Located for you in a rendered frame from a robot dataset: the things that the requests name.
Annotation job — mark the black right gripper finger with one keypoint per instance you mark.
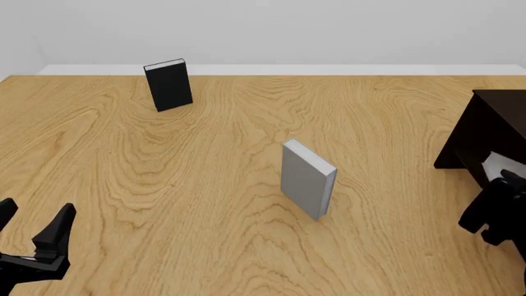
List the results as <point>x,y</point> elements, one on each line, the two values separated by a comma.
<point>481,206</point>
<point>503,228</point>

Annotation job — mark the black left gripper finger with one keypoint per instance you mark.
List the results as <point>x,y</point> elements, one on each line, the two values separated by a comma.
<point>55,237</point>
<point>5,212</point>

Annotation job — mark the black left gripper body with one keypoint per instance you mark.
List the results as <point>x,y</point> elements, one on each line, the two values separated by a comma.
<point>29,272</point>

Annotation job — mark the white book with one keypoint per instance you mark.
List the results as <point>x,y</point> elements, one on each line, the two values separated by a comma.
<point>499,163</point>

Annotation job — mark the dark wooden cabinet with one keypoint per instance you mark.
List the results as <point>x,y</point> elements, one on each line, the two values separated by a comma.
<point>485,132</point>

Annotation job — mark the grey book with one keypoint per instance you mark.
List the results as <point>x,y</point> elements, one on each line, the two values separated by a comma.
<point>304,182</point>

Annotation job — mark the black book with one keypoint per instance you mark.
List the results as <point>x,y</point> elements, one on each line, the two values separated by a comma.
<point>169,87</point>

